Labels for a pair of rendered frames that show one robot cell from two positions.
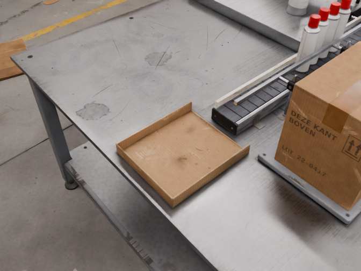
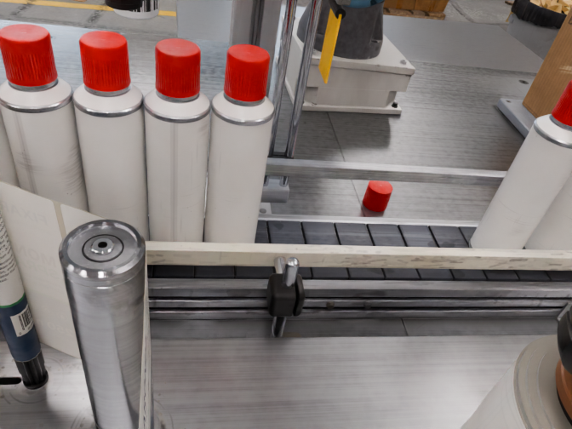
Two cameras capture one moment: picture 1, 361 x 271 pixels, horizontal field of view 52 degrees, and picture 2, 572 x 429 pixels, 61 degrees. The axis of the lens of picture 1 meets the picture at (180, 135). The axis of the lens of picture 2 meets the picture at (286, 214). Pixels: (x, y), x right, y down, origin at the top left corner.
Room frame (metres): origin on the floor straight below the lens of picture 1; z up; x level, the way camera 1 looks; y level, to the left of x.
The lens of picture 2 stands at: (1.74, -0.60, 1.24)
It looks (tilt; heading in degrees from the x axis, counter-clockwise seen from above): 40 degrees down; 207
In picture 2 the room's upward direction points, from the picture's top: 11 degrees clockwise
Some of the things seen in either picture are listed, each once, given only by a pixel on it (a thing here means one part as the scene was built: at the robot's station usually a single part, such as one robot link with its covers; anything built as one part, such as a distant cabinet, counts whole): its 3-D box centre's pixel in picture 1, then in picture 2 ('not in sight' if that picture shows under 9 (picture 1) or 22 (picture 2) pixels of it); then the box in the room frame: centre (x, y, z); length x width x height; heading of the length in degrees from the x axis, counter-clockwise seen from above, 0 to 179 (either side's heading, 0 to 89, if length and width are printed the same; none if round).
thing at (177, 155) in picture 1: (182, 148); not in sight; (0.75, -0.01, 0.85); 0.30 x 0.26 x 0.04; 131
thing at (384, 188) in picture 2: not in sight; (377, 194); (1.20, -0.74, 0.85); 0.03 x 0.03 x 0.03
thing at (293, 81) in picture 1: (284, 93); not in sight; (0.94, -0.33, 0.91); 0.07 x 0.03 x 0.16; 41
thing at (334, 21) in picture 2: not in sight; (329, 40); (1.39, -0.76, 1.09); 0.03 x 0.01 x 0.06; 41
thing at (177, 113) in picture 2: not in sight; (177, 161); (1.48, -0.84, 0.98); 0.05 x 0.05 x 0.20
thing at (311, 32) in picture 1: (308, 44); not in sight; (1.12, -0.43, 0.98); 0.05 x 0.05 x 0.20
